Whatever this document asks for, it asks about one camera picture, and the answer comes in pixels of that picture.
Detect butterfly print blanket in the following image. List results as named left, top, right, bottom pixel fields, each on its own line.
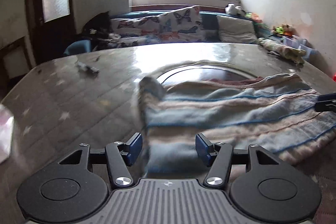
left=110, top=16, right=161, bottom=48

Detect clear plastic storage box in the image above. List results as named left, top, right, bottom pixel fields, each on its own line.
left=282, top=35, right=318, bottom=61

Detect folded yellow-white clothes in bag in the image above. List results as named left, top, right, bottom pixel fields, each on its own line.
left=257, top=38, right=306, bottom=64

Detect blue striped knit garment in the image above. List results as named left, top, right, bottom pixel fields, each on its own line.
left=137, top=74, right=335, bottom=177

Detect blue chair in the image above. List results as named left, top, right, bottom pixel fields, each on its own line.
left=63, top=40, right=91, bottom=56

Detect butterfly print pillow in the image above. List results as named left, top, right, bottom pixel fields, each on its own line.
left=158, top=6, right=206, bottom=42

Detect black bag on sofa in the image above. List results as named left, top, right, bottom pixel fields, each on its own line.
left=81, top=11, right=110, bottom=42

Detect small dark object on table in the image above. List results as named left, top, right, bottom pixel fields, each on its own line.
left=76, top=61, right=100, bottom=77

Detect grey quilted star table cover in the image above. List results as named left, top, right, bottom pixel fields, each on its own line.
left=1, top=43, right=335, bottom=223

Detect pink white plastic bag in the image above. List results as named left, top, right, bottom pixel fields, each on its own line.
left=0, top=105, right=14, bottom=164

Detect dark wooden door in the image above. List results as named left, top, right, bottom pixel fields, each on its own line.
left=25, top=0, right=76, bottom=65

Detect yellow orange plush toy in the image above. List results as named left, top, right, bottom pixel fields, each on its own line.
left=271, top=24, right=294, bottom=38

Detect white grey cushion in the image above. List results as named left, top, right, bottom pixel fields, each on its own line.
left=217, top=15, right=257, bottom=44

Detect white plush toy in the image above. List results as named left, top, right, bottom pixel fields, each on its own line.
left=224, top=3, right=246, bottom=16

